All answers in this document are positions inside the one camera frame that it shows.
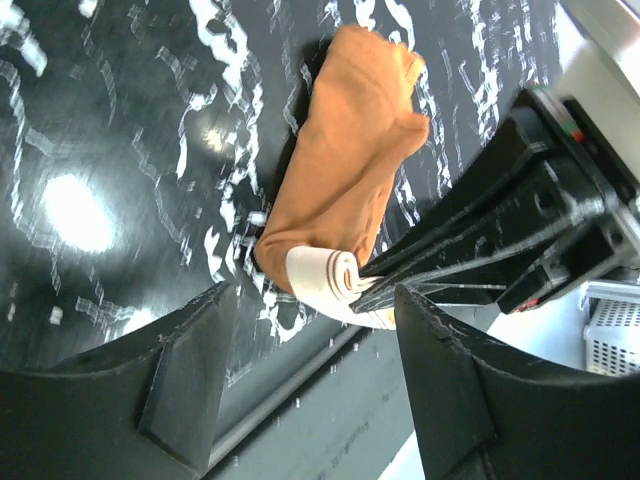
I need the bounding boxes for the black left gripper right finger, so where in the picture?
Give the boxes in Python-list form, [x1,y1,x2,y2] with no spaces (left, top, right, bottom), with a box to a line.
[395,286,639,479]

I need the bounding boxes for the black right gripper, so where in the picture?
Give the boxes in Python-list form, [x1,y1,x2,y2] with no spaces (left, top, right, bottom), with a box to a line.
[352,85,639,313]

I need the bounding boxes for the aluminium front rail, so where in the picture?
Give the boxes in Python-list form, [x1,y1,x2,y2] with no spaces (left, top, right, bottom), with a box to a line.
[583,280,640,377]

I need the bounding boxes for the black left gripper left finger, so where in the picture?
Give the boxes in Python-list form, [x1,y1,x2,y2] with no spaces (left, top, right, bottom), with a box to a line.
[1,283,234,479]

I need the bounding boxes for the brown boxer briefs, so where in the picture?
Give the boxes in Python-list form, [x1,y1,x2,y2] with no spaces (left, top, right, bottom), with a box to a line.
[254,25,430,330]

